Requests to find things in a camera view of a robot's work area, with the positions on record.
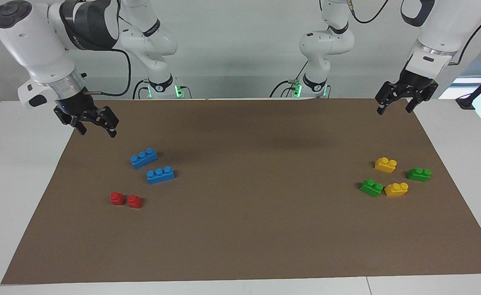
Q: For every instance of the blue three-stud toy brick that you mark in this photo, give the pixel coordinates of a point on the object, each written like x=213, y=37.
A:
x=160, y=175
x=144, y=158

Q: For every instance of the green two-stud toy brick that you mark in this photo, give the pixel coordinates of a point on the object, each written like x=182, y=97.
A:
x=419, y=174
x=371, y=187

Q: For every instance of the brown table mat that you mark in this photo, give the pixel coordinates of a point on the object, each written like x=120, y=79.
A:
x=265, y=213

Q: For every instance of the red one-stud toy brick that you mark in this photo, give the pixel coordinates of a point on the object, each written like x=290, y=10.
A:
x=117, y=198
x=134, y=201

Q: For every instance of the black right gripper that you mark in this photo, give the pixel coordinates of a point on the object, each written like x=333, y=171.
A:
x=74, y=105

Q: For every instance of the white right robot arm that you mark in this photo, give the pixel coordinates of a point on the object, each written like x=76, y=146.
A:
x=31, y=45

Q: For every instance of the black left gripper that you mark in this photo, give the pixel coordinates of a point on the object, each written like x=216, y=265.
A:
x=416, y=82

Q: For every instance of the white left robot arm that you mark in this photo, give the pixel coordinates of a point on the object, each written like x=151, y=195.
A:
x=449, y=28

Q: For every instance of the yellow two-stud toy brick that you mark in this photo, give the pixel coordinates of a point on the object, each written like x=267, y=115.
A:
x=386, y=165
x=396, y=189

